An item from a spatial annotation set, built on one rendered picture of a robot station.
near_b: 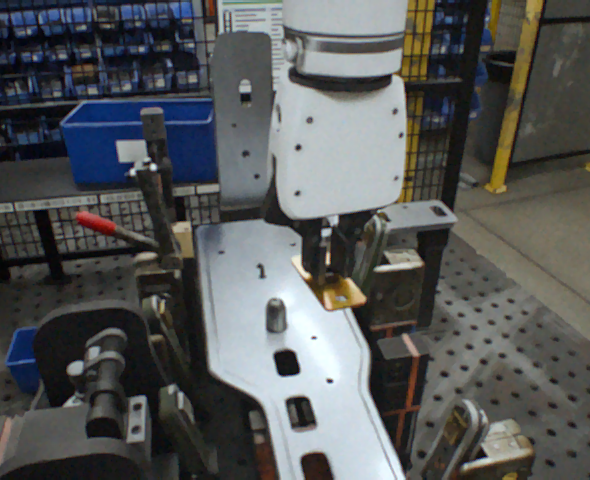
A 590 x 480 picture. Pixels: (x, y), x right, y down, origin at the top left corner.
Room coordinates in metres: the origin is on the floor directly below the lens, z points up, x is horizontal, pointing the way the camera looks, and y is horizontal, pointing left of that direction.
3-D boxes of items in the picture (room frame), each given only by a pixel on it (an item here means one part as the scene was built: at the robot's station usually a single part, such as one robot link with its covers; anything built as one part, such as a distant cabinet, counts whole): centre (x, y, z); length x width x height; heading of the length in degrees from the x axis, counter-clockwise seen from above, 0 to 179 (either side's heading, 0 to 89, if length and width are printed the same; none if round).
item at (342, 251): (0.39, -0.05, 1.27); 0.03 x 0.03 x 0.07; 22
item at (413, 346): (0.56, -0.15, 0.84); 0.11 x 0.08 x 0.29; 102
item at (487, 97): (3.73, -1.54, 0.36); 0.50 x 0.50 x 0.73
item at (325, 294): (0.38, -0.03, 1.23); 0.08 x 0.04 x 0.01; 22
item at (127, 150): (1.10, 0.33, 1.10); 0.30 x 0.17 x 0.13; 92
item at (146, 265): (0.68, 0.21, 0.88); 0.07 x 0.06 x 0.35; 102
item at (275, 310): (0.59, 0.03, 1.02); 0.03 x 0.03 x 0.07
